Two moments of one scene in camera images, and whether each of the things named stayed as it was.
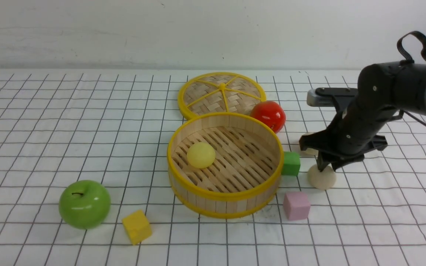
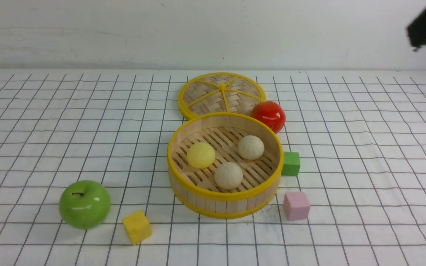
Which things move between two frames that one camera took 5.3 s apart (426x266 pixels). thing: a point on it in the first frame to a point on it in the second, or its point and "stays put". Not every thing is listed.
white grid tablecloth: x=392 y=210 stays put
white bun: x=309 y=152 to x=250 y=147
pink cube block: x=296 y=205 stays put
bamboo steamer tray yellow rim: x=245 y=175 stays put
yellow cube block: x=137 y=226 stays put
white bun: x=324 y=180 to x=228 y=176
